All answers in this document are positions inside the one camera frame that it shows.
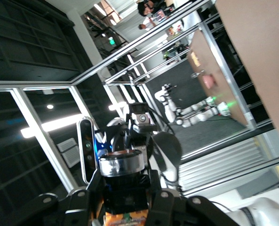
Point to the white vent panel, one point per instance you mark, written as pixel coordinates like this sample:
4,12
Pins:
67,153

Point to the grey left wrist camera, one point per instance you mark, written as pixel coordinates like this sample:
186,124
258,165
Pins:
87,146

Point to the green exit sign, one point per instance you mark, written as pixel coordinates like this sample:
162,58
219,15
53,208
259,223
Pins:
111,41

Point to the pink bowl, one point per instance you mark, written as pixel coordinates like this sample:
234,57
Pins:
209,81

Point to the brown workbench table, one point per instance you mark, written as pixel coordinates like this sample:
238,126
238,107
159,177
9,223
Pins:
214,58

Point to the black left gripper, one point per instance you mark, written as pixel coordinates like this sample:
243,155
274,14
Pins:
101,141

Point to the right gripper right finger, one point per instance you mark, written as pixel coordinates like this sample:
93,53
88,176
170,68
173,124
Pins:
177,212

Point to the dark haired person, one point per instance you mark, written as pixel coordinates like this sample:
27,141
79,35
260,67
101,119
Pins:
145,7

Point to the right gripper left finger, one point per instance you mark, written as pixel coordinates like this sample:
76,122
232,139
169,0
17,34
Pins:
59,212

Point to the aluminium cell frame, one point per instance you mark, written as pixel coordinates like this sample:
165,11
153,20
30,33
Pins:
35,83

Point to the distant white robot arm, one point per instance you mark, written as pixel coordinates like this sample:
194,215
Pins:
167,106
200,117

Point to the person in white shirt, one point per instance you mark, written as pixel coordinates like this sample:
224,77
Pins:
147,24

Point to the long ceiling strip light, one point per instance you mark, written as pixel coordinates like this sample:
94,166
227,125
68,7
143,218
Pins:
57,123

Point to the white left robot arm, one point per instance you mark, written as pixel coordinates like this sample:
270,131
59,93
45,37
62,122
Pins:
167,146

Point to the round ceiling spotlight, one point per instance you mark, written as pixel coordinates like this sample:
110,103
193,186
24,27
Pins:
50,107

